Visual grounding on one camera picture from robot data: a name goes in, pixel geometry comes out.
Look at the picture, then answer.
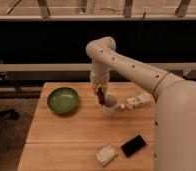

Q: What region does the black hanging cable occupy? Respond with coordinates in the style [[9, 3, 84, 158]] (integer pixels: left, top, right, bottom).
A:
[[130, 11, 147, 64]]

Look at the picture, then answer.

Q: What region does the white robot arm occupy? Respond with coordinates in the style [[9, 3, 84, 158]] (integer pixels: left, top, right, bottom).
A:
[[86, 37, 196, 171]]

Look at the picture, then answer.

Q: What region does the black smartphone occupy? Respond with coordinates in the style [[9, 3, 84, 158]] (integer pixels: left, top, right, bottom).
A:
[[121, 135, 146, 157]]

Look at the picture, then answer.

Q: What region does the white ceramic cup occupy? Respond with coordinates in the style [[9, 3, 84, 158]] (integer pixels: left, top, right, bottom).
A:
[[102, 95, 118, 116]]

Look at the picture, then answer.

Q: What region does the green ceramic bowl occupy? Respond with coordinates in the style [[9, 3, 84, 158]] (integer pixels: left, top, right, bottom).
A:
[[47, 87, 79, 114]]

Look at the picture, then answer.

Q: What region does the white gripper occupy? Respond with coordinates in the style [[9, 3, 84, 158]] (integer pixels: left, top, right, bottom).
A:
[[90, 71, 109, 94]]

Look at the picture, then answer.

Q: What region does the black office chair base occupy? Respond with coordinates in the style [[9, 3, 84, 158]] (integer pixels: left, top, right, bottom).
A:
[[0, 109, 19, 120]]

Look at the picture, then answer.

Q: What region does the dark red pepper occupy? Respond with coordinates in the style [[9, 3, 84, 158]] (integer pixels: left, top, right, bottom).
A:
[[97, 87, 105, 105]]

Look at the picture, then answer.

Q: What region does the white plastic box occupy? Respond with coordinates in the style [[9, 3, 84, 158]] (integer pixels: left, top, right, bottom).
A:
[[94, 144, 118, 167]]

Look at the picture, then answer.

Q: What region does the white toy object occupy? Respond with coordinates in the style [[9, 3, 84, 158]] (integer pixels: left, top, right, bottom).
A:
[[119, 93, 152, 110]]

